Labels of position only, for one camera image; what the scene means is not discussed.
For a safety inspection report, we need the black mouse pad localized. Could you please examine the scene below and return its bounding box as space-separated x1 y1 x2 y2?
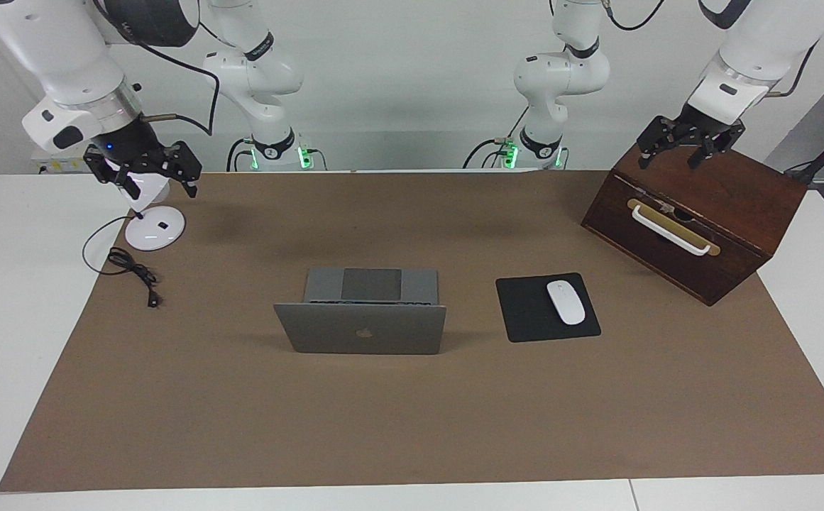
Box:
495 273 602 344

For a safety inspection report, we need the black lamp power cable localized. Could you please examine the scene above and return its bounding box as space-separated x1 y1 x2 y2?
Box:
82 215 163 309

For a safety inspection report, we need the black right arm base cable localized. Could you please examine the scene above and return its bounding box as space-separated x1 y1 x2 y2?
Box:
226 137 256 172

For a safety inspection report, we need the silver apple laptop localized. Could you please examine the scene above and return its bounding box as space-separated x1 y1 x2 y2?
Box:
273 266 448 356

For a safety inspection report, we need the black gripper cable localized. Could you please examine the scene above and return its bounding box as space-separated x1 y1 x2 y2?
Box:
600 0 820 97
96 0 221 137

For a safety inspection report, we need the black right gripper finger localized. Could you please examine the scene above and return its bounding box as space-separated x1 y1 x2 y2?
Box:
83 145 141 202
163 140 204 199

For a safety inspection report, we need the black arm base cable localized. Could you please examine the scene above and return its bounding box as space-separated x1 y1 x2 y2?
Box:
226 137 256 172
463 106 529 170

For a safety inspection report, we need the black left arm base cable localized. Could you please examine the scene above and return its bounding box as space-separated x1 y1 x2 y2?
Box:
463 106 529 170

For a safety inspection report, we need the white power strip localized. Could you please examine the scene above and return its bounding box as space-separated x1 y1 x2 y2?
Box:
31 145 93 175

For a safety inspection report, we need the white desk lamp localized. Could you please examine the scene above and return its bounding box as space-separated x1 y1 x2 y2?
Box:
125 174 187 251

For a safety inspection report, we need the white box handle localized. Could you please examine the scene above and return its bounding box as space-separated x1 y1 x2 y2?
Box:
630 204 712 256

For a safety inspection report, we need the brown table mat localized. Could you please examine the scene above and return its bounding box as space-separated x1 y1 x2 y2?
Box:
0 169 824 493

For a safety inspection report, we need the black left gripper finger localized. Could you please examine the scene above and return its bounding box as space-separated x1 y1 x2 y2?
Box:
687 122 746 170
637 115 679 170

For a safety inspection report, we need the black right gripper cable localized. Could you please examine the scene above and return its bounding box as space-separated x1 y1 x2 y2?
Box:
96 0 221 137

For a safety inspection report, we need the dark brown wooden box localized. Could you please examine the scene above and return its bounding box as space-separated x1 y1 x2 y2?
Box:
581 116 808 307

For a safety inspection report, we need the white computer mouse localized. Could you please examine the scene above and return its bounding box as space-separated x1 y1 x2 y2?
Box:
546 280 587 326

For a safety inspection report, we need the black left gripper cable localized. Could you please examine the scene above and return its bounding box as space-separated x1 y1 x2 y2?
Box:
600 0 820 97

